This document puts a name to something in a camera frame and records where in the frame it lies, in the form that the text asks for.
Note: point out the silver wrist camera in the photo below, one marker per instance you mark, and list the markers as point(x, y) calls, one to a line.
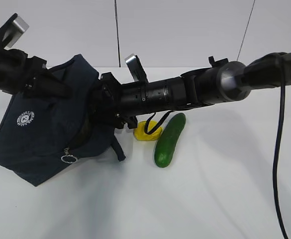
point(12, 30)
point(135, 67)

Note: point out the green cucumber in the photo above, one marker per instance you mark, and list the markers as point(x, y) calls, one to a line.
point(166, 144)

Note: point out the dark navy fabric lunch bag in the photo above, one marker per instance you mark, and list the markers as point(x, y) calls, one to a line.
point(41, 137)

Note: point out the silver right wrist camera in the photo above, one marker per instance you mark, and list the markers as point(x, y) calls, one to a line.
point(135, 67)

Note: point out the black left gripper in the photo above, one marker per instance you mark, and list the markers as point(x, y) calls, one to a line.
point(34, 80)

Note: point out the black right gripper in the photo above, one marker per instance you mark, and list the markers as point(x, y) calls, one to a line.
point(105, 97)

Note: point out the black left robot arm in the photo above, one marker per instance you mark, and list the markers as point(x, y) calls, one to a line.
point(8, 63)

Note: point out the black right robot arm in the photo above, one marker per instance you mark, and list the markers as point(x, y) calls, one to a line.
point(224, 81)

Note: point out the yellow lemon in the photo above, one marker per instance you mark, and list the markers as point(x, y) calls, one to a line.
point(140, 135)

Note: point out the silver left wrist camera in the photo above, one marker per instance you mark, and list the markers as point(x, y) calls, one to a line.
point(12, 30)

